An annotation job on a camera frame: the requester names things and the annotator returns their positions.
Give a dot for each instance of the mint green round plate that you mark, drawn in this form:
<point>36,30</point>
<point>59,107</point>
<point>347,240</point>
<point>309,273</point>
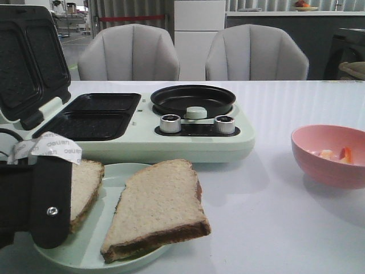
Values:
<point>80,253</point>

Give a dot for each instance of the pink plastic bowl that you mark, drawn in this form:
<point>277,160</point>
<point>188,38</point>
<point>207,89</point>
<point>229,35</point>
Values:
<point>330,137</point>

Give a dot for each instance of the grey armchair left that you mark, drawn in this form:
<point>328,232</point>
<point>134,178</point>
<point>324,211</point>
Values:
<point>130,52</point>

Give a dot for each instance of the silver control knob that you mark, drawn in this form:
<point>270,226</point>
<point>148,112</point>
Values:
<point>170,123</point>
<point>224,124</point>

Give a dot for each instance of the grey armchair right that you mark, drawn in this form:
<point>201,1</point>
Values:
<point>255,52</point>

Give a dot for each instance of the red barrier belt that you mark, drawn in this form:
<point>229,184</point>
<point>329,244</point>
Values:
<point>136,18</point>

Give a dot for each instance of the mint green pan handle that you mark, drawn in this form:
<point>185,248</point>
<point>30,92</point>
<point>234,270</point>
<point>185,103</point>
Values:
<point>195,113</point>

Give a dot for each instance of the black washing machine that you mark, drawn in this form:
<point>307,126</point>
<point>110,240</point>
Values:
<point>347,46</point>

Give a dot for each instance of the metal shelf rack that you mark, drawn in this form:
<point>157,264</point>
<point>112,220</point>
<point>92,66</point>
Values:
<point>70,17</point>

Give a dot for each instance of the cooked shrimp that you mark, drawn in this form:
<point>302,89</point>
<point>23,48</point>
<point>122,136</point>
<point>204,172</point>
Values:
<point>326,154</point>
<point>346,156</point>

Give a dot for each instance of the white labelled cable tag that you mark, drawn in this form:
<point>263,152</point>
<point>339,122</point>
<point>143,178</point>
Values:
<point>48,144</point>

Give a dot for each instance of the mint green breakfast maker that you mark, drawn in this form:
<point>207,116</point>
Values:
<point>115,123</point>

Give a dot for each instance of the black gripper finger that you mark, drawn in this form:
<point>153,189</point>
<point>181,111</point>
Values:
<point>51,201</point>

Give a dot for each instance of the fruit plate on counter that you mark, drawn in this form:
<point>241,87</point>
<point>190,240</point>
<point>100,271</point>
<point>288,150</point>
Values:
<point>302,5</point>

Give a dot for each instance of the silver left control knob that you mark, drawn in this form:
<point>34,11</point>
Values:
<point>170,123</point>

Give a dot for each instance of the grey armchair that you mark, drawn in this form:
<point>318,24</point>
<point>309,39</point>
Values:
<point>255,52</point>
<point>130,52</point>

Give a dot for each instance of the silver right control knob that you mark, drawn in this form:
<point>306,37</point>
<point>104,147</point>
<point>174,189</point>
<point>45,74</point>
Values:
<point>224,124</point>

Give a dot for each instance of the dark grey counter cabinet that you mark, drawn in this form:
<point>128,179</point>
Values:
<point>311,30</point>

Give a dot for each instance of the black round frying pan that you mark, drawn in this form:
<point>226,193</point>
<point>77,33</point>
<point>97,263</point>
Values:
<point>176,99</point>

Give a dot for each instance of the bread slice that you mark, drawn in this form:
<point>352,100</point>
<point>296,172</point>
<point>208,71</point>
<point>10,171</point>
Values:
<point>85,185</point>
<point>160,205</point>

